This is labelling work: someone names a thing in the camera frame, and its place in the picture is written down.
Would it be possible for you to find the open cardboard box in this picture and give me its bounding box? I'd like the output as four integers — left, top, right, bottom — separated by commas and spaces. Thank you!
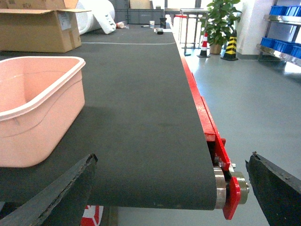
0, 0, 89, 53

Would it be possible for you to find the yellow black traffic cone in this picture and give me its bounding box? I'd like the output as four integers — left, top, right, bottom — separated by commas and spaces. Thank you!
221, 30, 238, 61

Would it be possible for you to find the black cup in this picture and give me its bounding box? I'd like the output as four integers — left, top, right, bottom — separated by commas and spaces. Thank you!
160, 17, 167, 29

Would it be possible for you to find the small steel table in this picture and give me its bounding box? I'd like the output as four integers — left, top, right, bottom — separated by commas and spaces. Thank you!
180, 8, 209, 56

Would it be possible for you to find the red metal conveyor frame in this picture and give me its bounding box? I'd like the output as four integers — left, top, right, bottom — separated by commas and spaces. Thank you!
79, 14, 250, 226

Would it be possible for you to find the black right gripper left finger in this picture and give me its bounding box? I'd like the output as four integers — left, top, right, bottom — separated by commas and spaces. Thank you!
0, 154, 98, 226

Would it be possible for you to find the pink plastic box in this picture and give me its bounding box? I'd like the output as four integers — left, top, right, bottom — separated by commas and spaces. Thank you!
0, 56, 86, 168

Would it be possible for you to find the dark conveyor belt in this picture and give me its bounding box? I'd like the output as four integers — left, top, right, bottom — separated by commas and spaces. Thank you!
0, 25, 216, 210

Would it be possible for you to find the far red white cone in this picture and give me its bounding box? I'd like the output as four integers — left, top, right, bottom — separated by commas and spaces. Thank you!
197, 32, 210, 58

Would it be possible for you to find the grey plastic crate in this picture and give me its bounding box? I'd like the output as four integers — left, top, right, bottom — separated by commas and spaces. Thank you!
114, 9, 164, 24

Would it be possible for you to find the potted green plant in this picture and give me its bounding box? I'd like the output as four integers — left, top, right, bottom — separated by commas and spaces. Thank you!
205, 0, 241, 55

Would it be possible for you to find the white paper cup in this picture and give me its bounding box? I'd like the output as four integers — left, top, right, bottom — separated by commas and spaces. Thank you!
149, 20, 155, 29

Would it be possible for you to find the white foam roll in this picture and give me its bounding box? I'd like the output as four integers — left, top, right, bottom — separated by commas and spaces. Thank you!
76, 0, 116, 35

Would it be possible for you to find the steel shelf with blue bins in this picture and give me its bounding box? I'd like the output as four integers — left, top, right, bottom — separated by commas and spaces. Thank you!
256, 0, 301, 66

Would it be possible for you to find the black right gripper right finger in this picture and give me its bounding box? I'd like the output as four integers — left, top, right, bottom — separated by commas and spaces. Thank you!
246, 152, 301, 226

